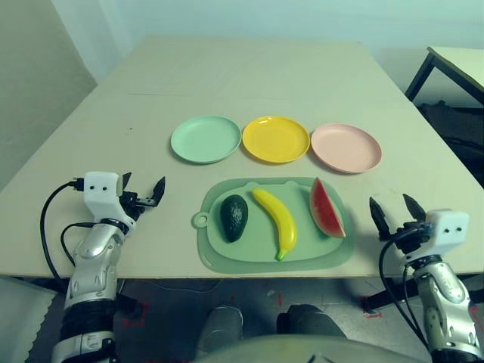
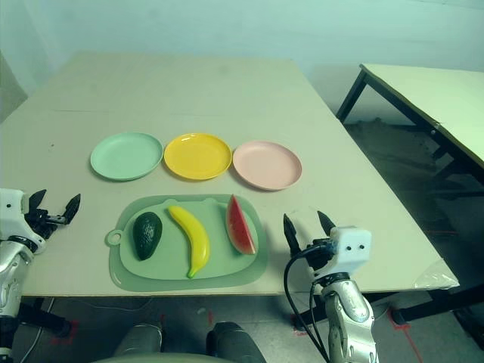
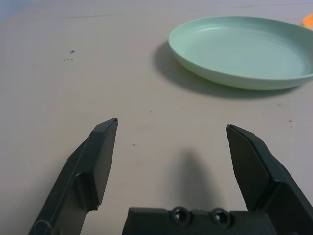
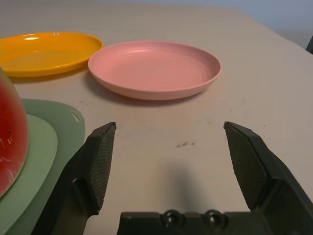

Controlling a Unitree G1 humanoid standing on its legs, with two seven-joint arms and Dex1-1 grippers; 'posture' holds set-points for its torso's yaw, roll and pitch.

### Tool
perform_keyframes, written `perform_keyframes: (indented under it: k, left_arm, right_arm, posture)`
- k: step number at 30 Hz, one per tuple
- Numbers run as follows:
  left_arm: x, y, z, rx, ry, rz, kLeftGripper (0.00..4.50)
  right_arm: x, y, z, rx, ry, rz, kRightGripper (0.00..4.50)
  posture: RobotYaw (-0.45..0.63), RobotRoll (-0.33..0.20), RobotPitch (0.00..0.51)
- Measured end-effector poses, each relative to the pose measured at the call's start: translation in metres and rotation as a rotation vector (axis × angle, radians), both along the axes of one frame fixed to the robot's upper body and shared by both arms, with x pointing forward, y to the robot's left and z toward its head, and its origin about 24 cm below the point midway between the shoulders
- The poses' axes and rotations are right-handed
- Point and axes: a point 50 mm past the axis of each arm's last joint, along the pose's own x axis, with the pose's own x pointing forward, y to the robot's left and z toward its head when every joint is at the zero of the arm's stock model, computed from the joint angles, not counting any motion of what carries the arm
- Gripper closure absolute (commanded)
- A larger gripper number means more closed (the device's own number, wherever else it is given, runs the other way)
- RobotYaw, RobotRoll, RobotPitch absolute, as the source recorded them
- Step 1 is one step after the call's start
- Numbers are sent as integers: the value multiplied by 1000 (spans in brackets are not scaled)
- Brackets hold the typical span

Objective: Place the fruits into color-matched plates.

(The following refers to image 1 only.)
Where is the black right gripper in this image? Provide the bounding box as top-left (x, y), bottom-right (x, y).
top-left (369, 194), bottom-right (430, 256)

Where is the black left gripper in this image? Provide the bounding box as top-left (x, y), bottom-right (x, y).
top-left (119, 172), bottom-right (168, 223)

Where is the red toy watermelon slice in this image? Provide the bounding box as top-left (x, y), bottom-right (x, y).
top-left (309, 177), bottom-right (347, 239)

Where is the dark green toy avocado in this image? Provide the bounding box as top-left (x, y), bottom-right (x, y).
top-left (220, 194), bottom-right (250, 244)

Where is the yellow toy banana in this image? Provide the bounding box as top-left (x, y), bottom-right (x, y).
top-left (251, 188), bottom-right (299, 262)

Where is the green plate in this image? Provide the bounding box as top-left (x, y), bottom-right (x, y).
top-left (169, 115), bottom-right (243, 165)

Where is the pink plate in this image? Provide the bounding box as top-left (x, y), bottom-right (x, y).
top-left (310, 123), bottom-right (383, 175)

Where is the dark rug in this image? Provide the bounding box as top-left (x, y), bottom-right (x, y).
top-left (415, 100), bottom-right (484, 182)

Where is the green silicone tray mat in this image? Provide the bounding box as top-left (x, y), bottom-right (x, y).
top-left (191, 176), bottom-right (355, 275)

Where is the grey robot right leg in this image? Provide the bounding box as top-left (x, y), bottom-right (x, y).
top-left (275, 303), bottom-right (347, 341)

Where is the grey robot leg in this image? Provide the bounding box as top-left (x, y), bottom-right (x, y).
top-left (275, 303), bottom-right (347, 341)
top-left (196, 304), bottom-right (244, 360)

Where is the yellow plate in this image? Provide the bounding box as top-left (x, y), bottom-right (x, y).
top-left (242, 115), bottom-right (312, 165)

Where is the side table with black legs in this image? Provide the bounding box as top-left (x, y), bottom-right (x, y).
top-left (405, 45), bottom-right (484, 107)

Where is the grey robot left leg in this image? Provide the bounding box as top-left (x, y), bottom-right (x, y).
top-left (196, 304), bottom-right (244, 360)

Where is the grey robot torso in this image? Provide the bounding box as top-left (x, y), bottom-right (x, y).
top-left (188, 332), bottom-right (436, 363)

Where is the white scalloped foam sheet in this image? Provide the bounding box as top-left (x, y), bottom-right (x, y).
top-left (0, 278), bottom-right (56, 363)

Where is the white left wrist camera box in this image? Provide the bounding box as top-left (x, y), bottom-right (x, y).
top-left (80, 171), bottom-right (136, 235)

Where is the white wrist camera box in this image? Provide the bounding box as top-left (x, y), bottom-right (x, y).
top-left (425, 209), bottom-right (470, 262)
top-left (80, 171), bottom-right (136, 235)

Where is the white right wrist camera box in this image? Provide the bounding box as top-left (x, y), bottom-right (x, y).
top-left (425, 209), bottom-right (470, 262)

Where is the black right wrist usb cable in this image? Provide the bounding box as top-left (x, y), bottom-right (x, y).
top-left (379, 240), bottom-right (432, 352)

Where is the black wrist usb cable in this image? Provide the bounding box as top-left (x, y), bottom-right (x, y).
top-left (379, 240), bottom-right (432, 352)
top-left (39, 177), bottom-right (86, 292)

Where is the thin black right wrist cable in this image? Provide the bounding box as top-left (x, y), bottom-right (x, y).
top-left (400, 262), bottom-right (436, 353)

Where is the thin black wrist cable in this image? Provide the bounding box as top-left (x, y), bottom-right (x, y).
top-left (60, 222), bottom-right (98, 268)
top-left (400, 262), bottom-right (436, 353)

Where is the thin black left wrist cable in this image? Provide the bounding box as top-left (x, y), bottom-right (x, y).
top-left (60, 222), bottom-right (98, 268)

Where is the black left wrist usb cable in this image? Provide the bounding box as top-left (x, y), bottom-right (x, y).
top-left (39, 177), bottom-right (86, 292)

